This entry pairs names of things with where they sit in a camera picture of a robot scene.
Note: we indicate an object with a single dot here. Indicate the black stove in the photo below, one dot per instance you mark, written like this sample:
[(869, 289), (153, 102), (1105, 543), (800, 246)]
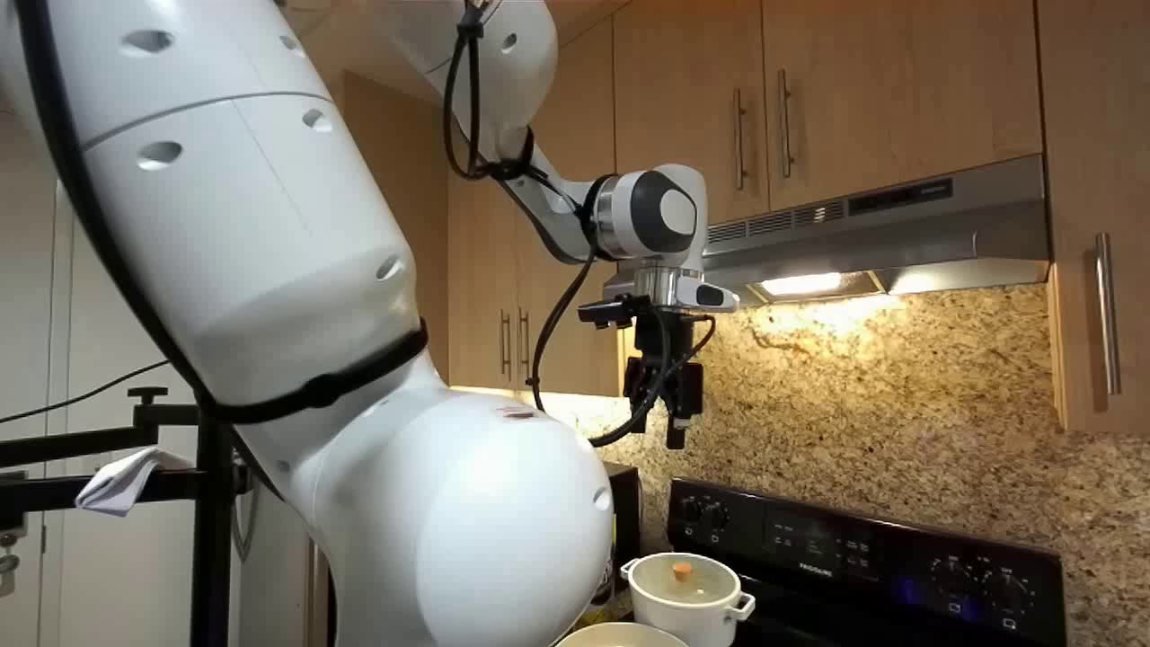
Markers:
[(838, 563)]

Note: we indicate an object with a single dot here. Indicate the white bowl rim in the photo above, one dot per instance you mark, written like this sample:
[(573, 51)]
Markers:
[(620, 634)]

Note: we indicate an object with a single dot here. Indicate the crumpled white paper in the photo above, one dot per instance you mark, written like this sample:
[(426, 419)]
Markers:
[(121, 481)]

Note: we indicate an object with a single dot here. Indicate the black countertop appliance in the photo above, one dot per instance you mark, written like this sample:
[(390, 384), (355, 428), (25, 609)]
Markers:
[(625, 517)]

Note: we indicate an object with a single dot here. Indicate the tall wooden pantry cabinet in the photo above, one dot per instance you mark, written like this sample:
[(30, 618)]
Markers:
[(401, 146)]

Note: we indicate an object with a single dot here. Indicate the stainless steel range hood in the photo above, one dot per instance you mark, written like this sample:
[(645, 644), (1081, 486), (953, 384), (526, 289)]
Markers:
[(957, 227)]

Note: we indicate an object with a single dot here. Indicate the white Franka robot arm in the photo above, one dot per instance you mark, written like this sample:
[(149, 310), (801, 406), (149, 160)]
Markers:
[(239, 240)]

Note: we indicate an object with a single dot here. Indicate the white pot with lid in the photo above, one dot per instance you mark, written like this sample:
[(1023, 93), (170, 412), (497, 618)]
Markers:
[(687, 596)]

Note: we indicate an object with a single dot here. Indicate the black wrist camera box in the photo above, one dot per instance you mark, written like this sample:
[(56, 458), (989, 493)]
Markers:
[(605, 316)]

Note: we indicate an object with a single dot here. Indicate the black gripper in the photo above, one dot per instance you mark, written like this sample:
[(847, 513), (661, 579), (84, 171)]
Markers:
[(666, 340)]

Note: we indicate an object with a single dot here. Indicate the wide wooden cabinet door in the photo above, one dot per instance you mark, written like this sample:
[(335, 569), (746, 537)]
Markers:
[(685, 95)]

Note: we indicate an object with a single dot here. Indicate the white panel door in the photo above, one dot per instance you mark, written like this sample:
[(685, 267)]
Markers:
[(48, 300)]

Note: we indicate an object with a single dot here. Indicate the black camera stand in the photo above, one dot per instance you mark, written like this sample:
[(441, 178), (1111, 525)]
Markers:
[(213, 542)]

